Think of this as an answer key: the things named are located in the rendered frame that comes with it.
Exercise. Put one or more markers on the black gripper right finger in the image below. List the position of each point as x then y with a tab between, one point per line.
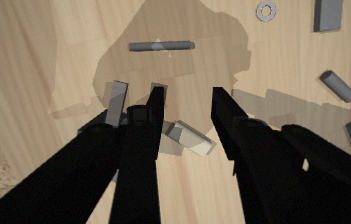
271	190

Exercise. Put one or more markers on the grey metal washer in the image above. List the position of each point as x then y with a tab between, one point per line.
272	13

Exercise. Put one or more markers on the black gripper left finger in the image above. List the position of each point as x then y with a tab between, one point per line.
65	189

